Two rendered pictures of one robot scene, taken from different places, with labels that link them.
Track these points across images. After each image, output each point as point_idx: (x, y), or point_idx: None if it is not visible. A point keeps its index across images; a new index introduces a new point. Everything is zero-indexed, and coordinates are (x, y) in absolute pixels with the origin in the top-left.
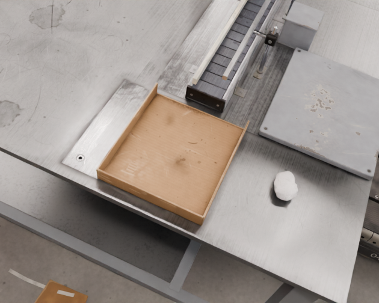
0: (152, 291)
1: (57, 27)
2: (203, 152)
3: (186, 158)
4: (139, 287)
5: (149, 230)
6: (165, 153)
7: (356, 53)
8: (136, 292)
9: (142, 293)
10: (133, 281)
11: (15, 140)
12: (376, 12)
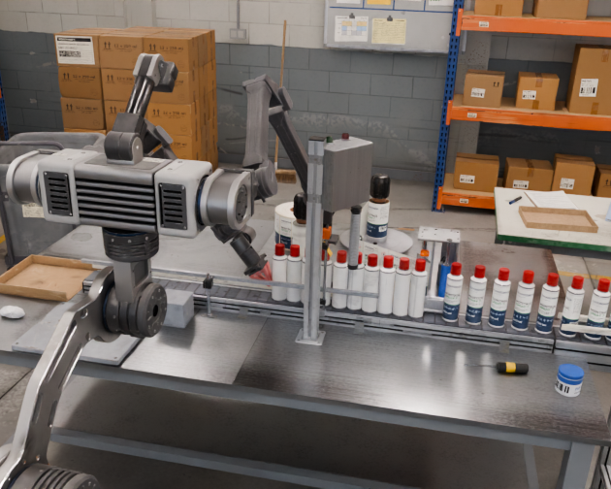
0: (50, 456)
1: (159, 240)
2: (47, 288)
3: (43, 283)
4: (55, 448)
5: (83, 406)
6: (48, 277)
7: (165, 349)
8: (50, 446)
9: (48, 450)
10: (61, 443)
11: (61, 243)
12: (237, 365)
